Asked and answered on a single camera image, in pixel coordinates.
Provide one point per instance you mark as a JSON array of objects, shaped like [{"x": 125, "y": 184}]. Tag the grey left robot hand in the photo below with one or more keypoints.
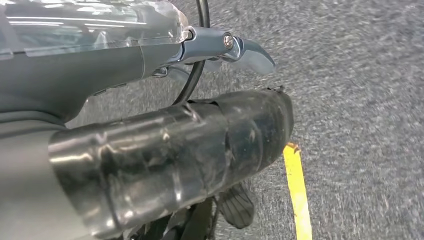
[{"x": 82, "y": 66}]

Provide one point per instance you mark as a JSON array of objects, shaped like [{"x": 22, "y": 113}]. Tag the black robot foot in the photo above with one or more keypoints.
[{"x": 236, "y": 207}]

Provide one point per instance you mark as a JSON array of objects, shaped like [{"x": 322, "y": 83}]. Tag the yellow tape square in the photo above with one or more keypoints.
[{"x": 298, "y": 192}]

